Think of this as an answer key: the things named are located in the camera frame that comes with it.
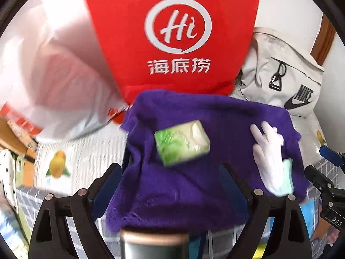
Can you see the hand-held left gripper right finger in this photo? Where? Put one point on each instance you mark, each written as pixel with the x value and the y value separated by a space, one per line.
pixel 234 191

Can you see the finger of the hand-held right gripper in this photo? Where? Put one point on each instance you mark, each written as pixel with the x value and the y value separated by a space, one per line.
pixel 319 179
pixel 333 156

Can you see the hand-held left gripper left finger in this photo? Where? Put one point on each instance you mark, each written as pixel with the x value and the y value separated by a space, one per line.
pixel 103 191

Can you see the blue tissue pack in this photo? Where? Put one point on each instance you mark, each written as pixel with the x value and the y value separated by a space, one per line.
pixel 310 215

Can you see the dark green tin box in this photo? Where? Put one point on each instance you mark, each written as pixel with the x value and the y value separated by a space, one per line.
pixel 153 248

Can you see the white glove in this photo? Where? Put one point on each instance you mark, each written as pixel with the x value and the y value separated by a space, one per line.
pixel 266 162

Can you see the purple towel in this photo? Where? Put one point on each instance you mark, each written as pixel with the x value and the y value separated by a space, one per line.
pixel 161 188

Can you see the green tissue pack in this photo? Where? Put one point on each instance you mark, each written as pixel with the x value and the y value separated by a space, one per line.
pixel 178 140

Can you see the grey checked blanket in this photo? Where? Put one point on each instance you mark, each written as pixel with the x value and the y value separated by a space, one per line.
pixel 27 194

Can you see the white dotted bag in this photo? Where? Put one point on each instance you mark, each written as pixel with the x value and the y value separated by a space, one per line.
pixel 8 178

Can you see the cardboard box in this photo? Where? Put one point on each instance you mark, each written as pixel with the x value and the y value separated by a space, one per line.
pixel 13 137

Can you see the beige fabric bag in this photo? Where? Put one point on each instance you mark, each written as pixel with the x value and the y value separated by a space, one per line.
pixel 269 59

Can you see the white plastic shopping bag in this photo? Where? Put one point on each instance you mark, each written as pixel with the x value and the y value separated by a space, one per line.
pixel 54 72

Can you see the red paper bag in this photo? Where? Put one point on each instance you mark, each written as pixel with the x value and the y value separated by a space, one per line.
pixel 121 32

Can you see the wooden door frame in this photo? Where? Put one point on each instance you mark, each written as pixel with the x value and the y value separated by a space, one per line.
pixel 323 37

